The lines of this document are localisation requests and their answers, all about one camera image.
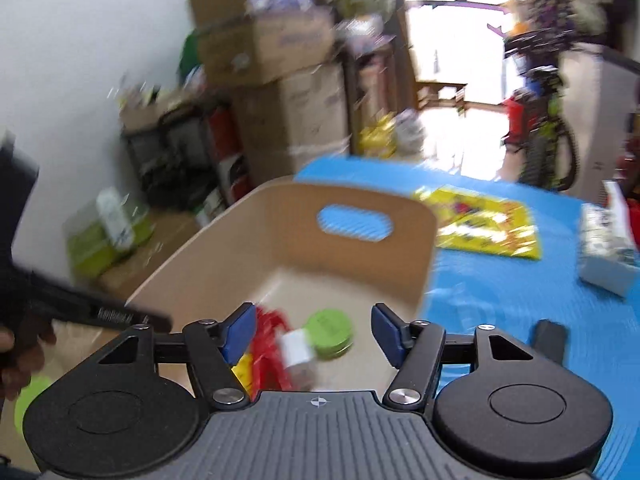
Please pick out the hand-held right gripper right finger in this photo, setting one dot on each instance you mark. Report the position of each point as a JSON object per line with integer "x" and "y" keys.
{"x": 387, "y": 335}

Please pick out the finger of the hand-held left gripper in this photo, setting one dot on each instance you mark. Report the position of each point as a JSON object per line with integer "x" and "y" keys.
{"x": 100, "y": 307}

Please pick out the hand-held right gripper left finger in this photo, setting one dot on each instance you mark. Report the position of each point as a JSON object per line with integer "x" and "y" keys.
{"x": 240, "y": 334}

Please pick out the red action figure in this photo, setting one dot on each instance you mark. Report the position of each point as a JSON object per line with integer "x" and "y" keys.
{"x": 267, "y": 345}

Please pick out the green round ointment tin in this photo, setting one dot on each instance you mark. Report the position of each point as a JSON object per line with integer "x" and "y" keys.
{"x": 330, "y": 335}

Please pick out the white charger plug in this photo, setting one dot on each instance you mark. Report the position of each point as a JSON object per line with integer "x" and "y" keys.
{"x": 298, "y": 355}

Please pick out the beige plastic basket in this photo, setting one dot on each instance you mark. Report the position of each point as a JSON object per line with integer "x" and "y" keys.
{"x": 300, "y": 260}

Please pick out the person's left hand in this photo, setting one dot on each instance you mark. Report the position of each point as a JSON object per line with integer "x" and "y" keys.
{"x": 25, "y": 360}

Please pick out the green storage box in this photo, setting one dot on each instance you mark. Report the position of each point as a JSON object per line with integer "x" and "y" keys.
{"x": 100, "y": 240}

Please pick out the blue baking mat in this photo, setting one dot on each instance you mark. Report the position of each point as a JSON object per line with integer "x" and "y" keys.
{"x": 500, "y": 300}

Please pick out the lime green round object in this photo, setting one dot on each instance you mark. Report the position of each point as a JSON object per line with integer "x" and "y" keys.
{"x": 30, "y": 405}

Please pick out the yellow snack packet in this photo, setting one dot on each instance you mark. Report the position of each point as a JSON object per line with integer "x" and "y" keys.
{"x": 480, "y": 225}

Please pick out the grey rectangular box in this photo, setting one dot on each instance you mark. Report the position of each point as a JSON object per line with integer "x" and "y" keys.
{"x": 550, "y": 342}

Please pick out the black metal cart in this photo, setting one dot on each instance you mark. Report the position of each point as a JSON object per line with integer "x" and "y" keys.
{"x": 175, "y": 160}

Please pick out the plastic bag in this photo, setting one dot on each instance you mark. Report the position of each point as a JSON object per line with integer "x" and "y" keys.
{"x": 385, "y": 135}

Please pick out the white tissue box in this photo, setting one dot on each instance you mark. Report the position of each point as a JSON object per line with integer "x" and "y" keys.
{"x": 605, "y": 250}

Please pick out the wooden chair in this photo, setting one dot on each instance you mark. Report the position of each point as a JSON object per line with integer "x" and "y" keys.
{"x": 442, "y": 95}

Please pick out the red bucket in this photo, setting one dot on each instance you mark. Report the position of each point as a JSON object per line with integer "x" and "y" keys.
{"x": 514, "y": 115}

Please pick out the green bicycle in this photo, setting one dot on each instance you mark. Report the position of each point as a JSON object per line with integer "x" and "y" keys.
{"x": 545, "y": 125}

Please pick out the grey chest freezer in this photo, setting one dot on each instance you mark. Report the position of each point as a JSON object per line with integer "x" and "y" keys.
{"x": 610, "y": 125}

